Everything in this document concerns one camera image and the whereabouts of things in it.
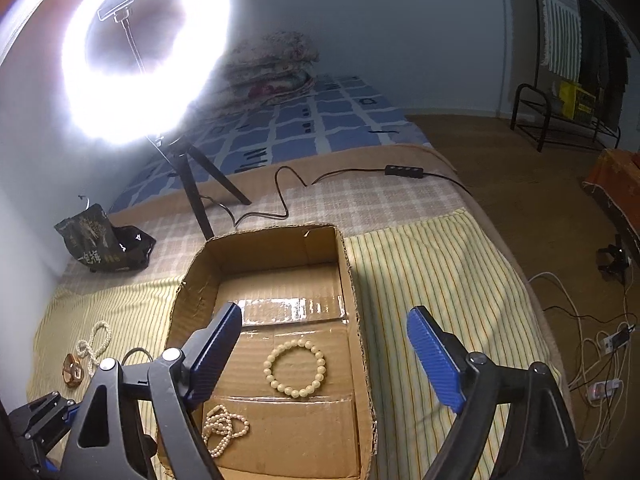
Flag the dark hanging clothes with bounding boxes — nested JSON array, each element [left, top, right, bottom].
[[577, 0, 631, 86]]

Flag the black device on floor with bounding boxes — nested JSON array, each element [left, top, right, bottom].
[[595, 242, 631, 281]]

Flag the orange cloth covered box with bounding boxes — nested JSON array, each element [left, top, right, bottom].
[[580, 149, 640, 261]]

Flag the pillow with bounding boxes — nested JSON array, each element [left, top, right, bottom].
[[220, 31, 321, 111]]

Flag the white power strip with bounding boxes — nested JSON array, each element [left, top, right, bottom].
[[602, 325, 638, 353]]

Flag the black power cable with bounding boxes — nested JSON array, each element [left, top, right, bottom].
[[200, 165, 473, 228]]

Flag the white striped towel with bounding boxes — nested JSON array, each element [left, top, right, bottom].
[[530, 0, 583, 78]]

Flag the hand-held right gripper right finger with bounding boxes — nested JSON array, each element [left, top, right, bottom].
[[406, 305, 586, 480]]

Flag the amber bangle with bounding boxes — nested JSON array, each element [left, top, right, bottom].
[[62, 353, 85, 386]]

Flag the black metal shoe rack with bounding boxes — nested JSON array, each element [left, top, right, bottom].
[[510, 83, 623, 153]]

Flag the short pearl necklace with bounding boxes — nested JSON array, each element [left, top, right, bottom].
[[202, 404, 251, 458]]

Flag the white charger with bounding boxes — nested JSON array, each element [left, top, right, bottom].
[[587, 380, 623, 401]]

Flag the cardboard box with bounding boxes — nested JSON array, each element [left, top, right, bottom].
[[157, 222, 378, 480]]

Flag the yellow striped cloth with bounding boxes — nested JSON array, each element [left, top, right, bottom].
[[25, 207, 556, 480]]

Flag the black tripod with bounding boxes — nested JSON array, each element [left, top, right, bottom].
[[145, 132, 253, 241]]

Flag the black clothes rack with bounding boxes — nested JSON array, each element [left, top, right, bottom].
[[520, 0, 551, 86]]

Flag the yellow box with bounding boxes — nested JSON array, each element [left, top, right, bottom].
[[557, 80, 598, 121]]

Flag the white cable bundle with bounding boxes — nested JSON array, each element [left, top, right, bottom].
[[530, 270, 640, 461]]

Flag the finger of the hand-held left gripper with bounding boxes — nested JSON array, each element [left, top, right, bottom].
[[9, 394, 78, 442], [14, 430, 71, 480]]

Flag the cream bead bracelet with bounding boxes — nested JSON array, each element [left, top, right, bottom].
[[263, 339, 326, 399]]

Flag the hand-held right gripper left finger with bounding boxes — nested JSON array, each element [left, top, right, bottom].
[[65, 301, 243, 480]]

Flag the beige plaid sheet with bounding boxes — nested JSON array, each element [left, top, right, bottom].
[[50, 142, 481, 301]]

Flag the blue checkered bedsheet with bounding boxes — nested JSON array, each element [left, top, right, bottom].
[[107, 75, 436, 213]]

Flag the white ring light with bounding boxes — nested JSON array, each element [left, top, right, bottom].
[[62, 0, 236, 148]]

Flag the dark printed snack bag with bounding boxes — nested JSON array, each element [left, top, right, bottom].
[[54, 203, 157, 273]]

